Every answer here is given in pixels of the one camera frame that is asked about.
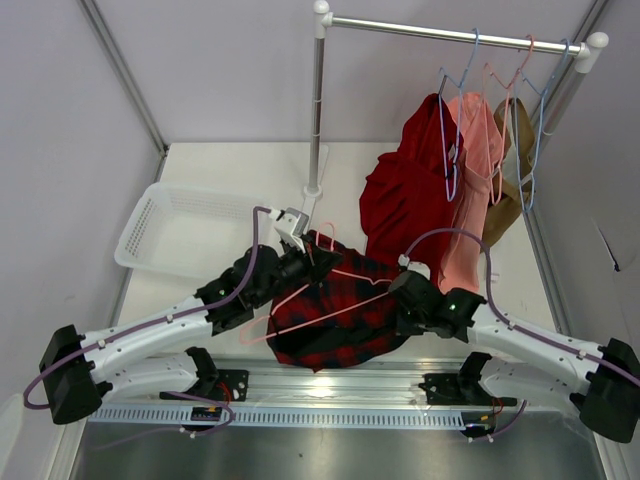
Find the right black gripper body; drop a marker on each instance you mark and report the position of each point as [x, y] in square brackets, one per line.
[403, 288]

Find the red navy plaid skirt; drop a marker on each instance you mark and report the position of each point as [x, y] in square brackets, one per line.
[336, 349]

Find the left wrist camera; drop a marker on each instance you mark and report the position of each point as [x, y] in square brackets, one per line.
[290, 224]

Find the metal clothes rack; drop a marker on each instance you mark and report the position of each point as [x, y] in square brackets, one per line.
[588, 45]

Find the white plastic basket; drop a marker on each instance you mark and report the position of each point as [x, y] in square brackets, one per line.
[187, 231]

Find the pink garment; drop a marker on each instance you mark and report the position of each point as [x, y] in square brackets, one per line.
[483, 149]

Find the pink wire hanger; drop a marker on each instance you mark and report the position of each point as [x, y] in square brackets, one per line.
[353, 296]

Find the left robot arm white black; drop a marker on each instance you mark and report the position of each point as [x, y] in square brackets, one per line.
[81, 371]

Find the red dress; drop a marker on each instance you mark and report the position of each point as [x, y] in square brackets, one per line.
[404, 196]

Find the tan brown garment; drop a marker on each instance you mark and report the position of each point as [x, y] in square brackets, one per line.
[500, 217]

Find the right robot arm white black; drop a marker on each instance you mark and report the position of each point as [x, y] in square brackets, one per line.
[597, 383]

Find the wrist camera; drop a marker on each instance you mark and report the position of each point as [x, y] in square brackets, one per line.
[406, 263]
[290, 224]

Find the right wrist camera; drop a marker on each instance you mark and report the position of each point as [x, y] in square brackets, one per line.
[406, 263]

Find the white slotted cable duct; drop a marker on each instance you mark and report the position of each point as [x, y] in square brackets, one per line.
[249, 416]

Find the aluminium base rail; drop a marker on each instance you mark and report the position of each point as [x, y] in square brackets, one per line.
[386, 384]

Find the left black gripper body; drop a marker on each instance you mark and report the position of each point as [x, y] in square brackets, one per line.
[294, 266]

